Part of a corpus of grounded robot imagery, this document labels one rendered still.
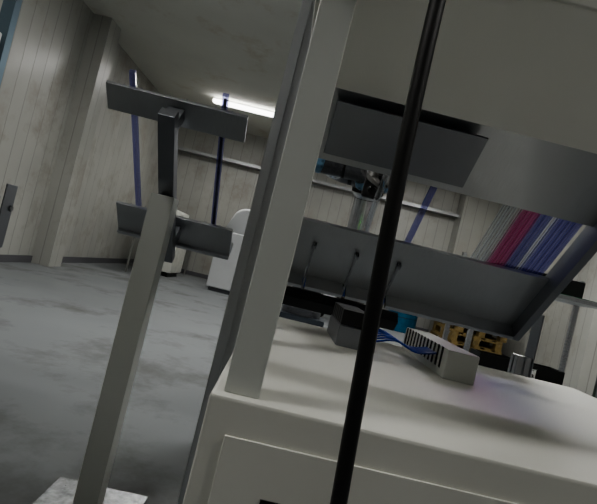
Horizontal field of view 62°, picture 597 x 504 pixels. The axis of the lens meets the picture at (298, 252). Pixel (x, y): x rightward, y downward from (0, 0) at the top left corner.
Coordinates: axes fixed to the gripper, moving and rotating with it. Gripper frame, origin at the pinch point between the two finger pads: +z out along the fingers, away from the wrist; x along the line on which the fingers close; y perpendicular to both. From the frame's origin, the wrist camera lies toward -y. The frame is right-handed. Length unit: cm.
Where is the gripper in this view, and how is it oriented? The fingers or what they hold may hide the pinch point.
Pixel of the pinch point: (381, 186)
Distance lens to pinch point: 116.6
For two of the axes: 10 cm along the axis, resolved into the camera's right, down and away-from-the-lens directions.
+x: 9.7, 2.4, 0.2
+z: -1.0, 5.0, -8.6
